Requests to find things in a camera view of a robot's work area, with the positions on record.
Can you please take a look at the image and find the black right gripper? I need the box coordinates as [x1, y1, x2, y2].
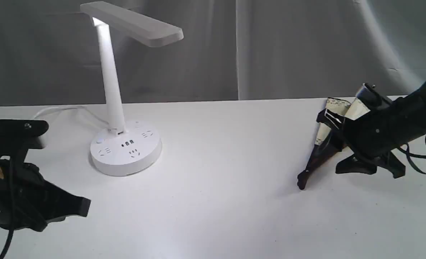
[317, 104, 411, 179]

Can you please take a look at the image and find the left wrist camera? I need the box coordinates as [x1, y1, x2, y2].
[0, 119, 49, 163]

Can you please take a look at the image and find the white power cable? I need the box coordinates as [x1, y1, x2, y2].
[33, 106, 109, 126]

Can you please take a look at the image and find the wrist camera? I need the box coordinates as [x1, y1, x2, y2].
[355, 82, 393, 110]
[0, 119, 49, 163]

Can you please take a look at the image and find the grey backdrop curtain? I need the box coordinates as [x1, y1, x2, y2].
[0, 0, 426, 106]

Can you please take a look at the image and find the white desk lamp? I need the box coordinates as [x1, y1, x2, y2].
[80, 1, 184, 177]

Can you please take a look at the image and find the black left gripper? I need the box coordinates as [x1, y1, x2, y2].
[0, 160, 91, 232]

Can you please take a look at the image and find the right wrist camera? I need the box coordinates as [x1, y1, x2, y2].
[355, 82, 393, 110]

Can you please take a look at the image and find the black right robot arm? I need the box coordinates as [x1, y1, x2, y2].
[317, 81, 426, 179]

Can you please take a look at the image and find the paper folding fan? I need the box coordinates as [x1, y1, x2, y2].
[297, 98, 370, 190]

